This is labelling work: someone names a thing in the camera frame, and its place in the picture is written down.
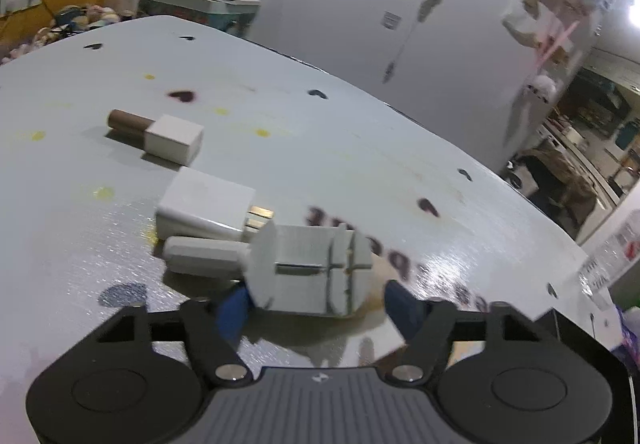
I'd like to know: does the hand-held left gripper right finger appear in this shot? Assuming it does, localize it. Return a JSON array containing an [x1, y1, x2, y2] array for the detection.
[[383, 279, 552, 383]]

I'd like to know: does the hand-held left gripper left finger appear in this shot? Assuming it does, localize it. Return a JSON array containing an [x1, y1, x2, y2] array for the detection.
[[92, 285, 253, 387]]

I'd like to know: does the white slotted plastic tool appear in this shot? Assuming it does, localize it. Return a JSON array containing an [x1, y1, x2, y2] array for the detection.
[[162, 223, 374, 321]]

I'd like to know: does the white charger plug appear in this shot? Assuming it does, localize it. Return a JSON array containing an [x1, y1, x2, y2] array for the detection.
[[155, 167, 274, 243]]

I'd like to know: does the white block with brown cylinder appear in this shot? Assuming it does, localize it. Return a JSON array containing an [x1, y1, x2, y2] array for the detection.
[[107, 108, 205, 165]]

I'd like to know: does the chair with brown jacket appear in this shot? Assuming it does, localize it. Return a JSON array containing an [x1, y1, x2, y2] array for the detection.
[[509, 143, 597, 236]]

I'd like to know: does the clear plastic water bottle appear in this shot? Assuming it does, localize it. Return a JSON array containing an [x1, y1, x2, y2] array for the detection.
[[579, 223, 640, 311]]

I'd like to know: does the purple floral tissue box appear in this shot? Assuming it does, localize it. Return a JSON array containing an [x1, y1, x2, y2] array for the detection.
[[619, 305, 640, 366]]

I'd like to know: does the white sheep plush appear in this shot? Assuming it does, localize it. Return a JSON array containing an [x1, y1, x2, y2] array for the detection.
[[524, 73, 559, 106]]

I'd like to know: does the teal patterned cabinet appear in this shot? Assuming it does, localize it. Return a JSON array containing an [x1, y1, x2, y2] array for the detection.
[[139, 0, 262, 28]]

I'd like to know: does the white hanging bag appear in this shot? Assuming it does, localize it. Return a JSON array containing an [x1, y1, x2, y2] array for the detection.
[[501, 0, 547, 46]]

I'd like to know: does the pile of plush toys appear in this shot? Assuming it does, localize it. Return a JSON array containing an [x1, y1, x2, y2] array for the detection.
[[0, 3, 137, 66]]

